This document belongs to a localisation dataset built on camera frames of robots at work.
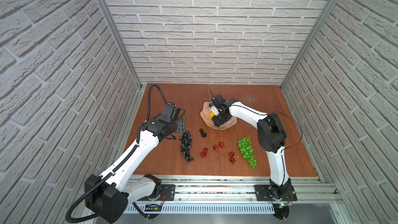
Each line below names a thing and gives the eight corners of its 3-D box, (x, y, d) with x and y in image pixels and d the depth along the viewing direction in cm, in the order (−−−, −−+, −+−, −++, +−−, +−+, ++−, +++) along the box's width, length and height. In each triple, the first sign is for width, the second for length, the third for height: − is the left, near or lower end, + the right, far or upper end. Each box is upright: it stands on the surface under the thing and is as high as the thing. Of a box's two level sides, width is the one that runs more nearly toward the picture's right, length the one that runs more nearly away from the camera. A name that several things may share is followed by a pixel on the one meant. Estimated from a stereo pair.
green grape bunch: (244, 170, 82) (246, 167, 79) (236, 140, 93) (238, 137, 89) (256, 168, 83) (259, 166, 79) (247, 139, 94) (249, 136, 90)
